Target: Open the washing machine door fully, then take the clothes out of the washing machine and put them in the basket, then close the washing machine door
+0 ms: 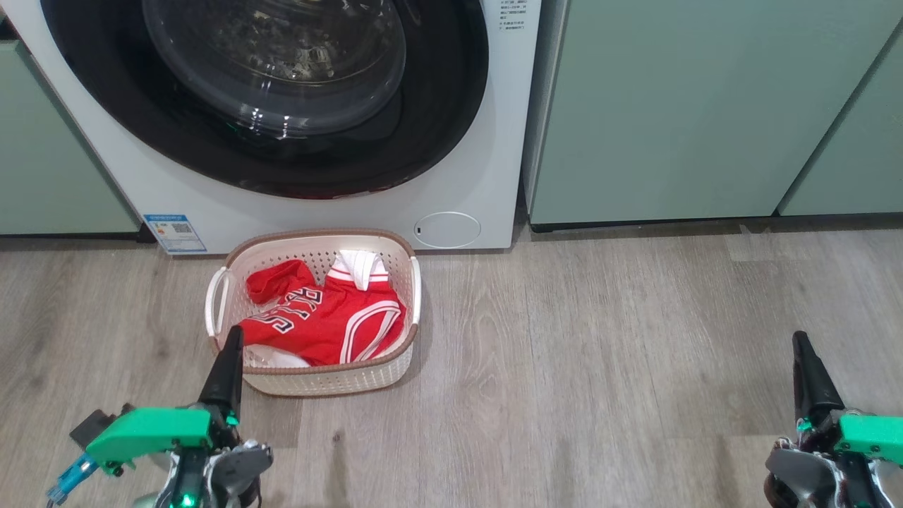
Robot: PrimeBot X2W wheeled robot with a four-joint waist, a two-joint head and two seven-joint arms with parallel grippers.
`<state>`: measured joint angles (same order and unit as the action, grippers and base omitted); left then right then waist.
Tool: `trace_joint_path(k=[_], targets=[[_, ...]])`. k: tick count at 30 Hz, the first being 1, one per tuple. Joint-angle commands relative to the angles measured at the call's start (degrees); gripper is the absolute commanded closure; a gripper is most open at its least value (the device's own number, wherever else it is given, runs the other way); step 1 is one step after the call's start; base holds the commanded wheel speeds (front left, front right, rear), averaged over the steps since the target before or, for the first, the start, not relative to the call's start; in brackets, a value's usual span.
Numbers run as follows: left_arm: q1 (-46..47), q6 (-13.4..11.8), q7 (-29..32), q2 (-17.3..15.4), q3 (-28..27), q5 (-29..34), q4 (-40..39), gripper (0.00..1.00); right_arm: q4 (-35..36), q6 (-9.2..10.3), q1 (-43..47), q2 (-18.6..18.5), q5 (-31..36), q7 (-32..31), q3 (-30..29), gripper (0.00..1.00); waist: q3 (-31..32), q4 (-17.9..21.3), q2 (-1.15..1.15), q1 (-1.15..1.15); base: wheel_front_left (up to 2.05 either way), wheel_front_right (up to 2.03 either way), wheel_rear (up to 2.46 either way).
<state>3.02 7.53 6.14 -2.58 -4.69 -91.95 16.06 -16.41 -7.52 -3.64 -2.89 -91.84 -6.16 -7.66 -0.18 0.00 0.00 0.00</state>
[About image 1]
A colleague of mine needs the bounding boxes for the blue white energy label sticker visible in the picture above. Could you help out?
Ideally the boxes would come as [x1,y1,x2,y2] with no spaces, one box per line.
[143,214,207,255]

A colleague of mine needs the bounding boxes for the round black glass washer door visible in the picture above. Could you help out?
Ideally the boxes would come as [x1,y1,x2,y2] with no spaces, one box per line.
[40,0,490,200]

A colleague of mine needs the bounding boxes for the grey cabinet side panel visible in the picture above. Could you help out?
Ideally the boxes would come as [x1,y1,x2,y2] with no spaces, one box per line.
[522,0,569,212]

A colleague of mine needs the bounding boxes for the white front-load washing machine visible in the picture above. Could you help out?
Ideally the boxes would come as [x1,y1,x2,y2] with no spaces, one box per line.
[0,0,543,255]

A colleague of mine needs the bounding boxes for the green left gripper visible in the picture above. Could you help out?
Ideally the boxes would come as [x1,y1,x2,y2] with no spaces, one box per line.
[85,325,245,476]

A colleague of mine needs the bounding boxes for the round white filter cover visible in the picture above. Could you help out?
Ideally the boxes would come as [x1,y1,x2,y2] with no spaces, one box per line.
[413,212,482,249]

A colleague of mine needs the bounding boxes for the red basketball jersey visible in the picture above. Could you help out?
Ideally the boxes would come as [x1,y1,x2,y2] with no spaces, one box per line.
[238,250,408,368]

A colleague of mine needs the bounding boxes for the cream perforated plastic laundry basket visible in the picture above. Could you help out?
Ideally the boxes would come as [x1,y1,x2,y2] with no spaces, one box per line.
[205,228,423,397]

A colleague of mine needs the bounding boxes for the pale green cabinet door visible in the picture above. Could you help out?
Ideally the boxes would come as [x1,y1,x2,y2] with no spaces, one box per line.
[776,21,903,216]

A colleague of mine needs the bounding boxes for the wide pale green cabinet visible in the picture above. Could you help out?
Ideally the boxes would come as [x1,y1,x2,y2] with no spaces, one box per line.
[529,0,903,225]

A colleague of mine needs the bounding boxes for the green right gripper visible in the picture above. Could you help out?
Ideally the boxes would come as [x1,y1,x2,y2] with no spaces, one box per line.
[792,331,903,464]

